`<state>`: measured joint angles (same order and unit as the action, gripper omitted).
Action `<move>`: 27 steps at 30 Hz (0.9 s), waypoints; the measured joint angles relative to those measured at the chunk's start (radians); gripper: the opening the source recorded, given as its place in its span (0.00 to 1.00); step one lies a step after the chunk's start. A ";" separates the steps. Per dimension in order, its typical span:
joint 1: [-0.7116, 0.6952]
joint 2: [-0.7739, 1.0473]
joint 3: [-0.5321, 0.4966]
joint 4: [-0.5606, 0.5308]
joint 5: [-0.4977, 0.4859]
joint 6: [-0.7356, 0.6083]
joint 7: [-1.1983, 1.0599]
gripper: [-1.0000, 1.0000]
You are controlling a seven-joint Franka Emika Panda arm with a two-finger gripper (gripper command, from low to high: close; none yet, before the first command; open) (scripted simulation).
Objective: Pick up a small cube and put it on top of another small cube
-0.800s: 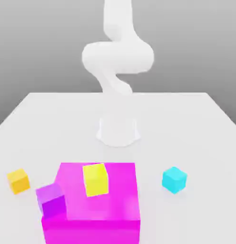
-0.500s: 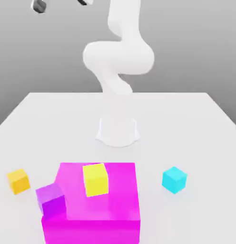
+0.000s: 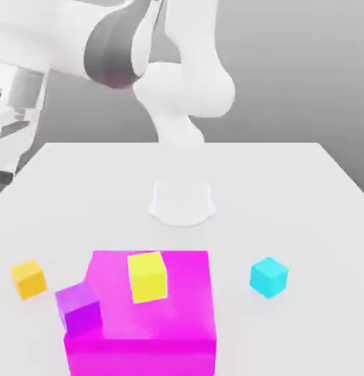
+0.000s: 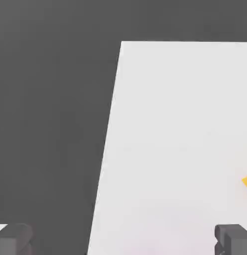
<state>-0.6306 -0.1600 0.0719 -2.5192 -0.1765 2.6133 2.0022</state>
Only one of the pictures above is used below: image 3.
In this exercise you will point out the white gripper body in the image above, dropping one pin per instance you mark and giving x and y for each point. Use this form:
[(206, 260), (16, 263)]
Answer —
[(10, 155)]

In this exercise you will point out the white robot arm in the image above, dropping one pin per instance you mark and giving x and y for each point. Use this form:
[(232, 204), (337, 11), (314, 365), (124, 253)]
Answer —
[(185, 88)]

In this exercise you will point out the small orange cube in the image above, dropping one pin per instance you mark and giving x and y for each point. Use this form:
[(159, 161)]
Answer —
[(28, 280)]

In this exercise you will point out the small purple cube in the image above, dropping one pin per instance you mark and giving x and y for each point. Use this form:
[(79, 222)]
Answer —
[(80, 314)]

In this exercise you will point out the small yellow cube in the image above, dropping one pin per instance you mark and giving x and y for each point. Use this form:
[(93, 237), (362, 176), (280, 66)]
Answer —
[(147, 279)]

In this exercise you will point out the small cyan cube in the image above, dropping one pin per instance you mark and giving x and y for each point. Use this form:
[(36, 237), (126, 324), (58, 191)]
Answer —
[(268, 277)]

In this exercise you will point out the large magenta box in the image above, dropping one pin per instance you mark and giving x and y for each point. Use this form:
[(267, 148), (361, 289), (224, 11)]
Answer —
[(176, 317)]

